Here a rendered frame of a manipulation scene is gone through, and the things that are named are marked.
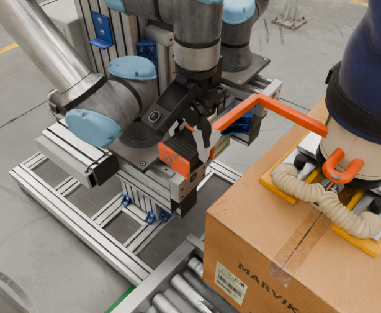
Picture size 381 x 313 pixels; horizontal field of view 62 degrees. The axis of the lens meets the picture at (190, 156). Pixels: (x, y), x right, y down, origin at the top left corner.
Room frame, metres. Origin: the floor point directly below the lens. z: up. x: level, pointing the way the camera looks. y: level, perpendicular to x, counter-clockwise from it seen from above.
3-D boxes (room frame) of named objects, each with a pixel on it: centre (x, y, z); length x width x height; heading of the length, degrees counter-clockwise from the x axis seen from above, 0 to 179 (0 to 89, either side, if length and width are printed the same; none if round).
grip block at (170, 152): (0.47, 0.01, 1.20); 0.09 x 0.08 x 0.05; 47
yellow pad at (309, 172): (0.57, -0.32, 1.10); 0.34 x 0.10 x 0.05; 137
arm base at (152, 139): (0.70, 0.15, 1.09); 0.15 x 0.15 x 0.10
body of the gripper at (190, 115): (0.49, -0.01, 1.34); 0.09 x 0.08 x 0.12; 137
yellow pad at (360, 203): (0.44, -0.46, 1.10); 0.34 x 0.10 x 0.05; 137
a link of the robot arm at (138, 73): (0.70, 0.15, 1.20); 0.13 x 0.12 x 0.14; 155
